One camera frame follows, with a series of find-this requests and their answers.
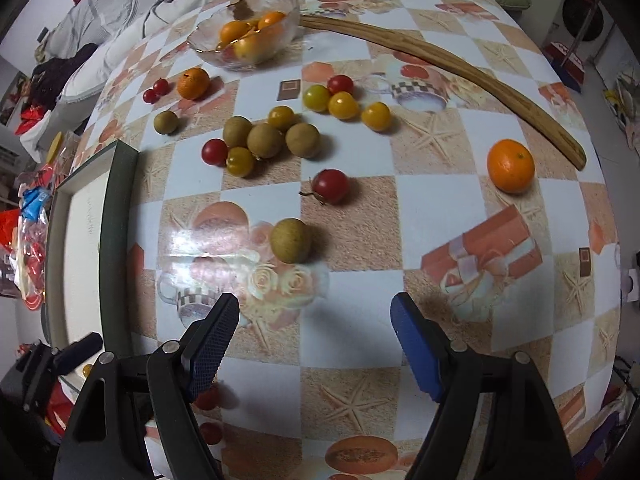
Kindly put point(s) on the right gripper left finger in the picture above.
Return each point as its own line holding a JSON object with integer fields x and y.
{"x": 177, "y": 373}

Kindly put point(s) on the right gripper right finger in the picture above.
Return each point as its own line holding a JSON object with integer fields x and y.
{"x": 450, "y": 378}

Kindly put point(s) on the red cherry tomato with stem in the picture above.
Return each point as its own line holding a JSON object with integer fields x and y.
{"x": 329, "y": 186}

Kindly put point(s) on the yellow cherry tomato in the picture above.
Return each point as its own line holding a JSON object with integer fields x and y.
{"x": 377, "y": 116}

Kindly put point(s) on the white tray green rim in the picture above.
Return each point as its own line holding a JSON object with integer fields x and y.
{"x": 86, "y": 270}

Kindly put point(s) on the snack pile on stool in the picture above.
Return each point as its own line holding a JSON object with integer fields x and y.
{"x": 24, "y": 233}

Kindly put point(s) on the large orange tangerine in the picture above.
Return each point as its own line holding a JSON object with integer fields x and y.
{"x": 511, "y": 167}

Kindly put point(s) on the long wooden stick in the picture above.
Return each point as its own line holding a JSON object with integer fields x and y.
{"x": 512, "y": 99}

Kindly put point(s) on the small orange tangerine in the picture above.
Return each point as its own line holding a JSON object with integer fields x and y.
{"x": 193, "y": 83}

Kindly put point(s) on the red broom and dustpan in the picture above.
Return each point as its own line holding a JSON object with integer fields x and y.
{"x": 566, "y": 63}

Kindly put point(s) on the glass fruit bowl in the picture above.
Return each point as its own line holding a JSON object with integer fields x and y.
{"x": 246, "y": 33}

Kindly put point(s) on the white washing machine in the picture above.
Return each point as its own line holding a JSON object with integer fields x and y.
{"x": 568, "y": 21}

